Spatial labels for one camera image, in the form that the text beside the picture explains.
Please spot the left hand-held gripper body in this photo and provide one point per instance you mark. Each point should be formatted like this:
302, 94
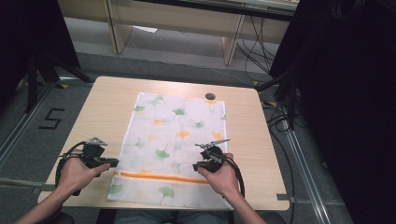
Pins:
92, 152

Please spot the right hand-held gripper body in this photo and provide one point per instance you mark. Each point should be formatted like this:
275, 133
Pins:
213, 160

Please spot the white leaf print cloth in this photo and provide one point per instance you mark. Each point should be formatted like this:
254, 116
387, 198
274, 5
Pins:
174, 130

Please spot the person's right hand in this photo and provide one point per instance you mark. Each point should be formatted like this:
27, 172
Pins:
222, 180

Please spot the person's left hand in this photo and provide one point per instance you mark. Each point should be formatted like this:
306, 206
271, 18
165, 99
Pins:
76, 174

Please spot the light wooden table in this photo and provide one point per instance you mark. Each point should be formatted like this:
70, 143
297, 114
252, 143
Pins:
106, 102

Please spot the person's blue jeans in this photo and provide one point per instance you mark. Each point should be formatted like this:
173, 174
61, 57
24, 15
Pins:
174, 217

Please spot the grey tape strip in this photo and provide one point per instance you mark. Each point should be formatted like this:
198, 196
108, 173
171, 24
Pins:
285, 197
43, 188

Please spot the dark round table grommet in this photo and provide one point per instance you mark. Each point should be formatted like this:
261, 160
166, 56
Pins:
210, 96

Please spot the black metal stand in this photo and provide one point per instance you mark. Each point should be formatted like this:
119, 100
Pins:
291, 102
32, 81

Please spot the black curtain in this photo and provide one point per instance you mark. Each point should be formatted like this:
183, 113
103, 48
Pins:
28, 37
348, 93

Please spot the white paper sheet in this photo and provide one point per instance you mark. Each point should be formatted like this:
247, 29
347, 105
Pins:
146, 29

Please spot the light wooden desk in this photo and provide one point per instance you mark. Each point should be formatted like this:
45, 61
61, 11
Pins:
174, 18

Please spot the metal floor rail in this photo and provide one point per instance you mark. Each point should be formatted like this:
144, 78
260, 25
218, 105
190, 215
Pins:
306, 174
21, 127

